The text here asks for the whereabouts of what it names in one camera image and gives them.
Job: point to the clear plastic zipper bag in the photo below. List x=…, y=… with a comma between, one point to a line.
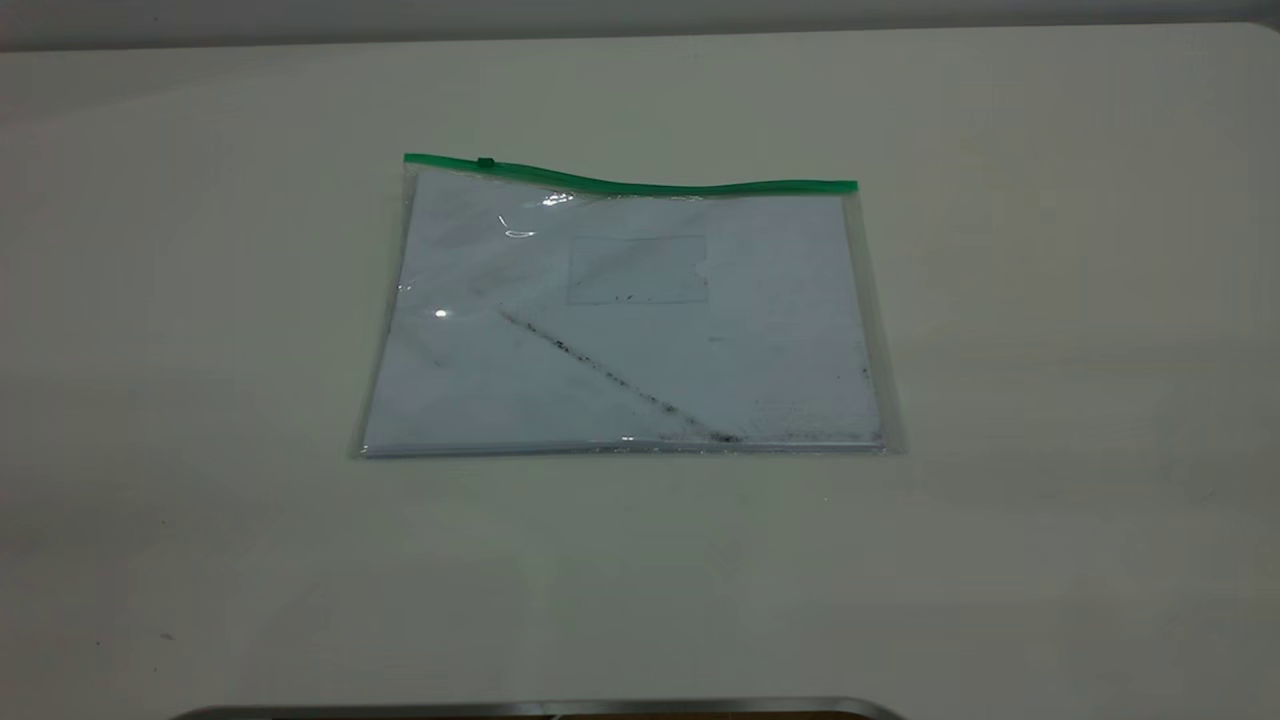
x=640, y=380

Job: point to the white paper stack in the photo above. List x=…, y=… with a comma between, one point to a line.
x=700, y=360

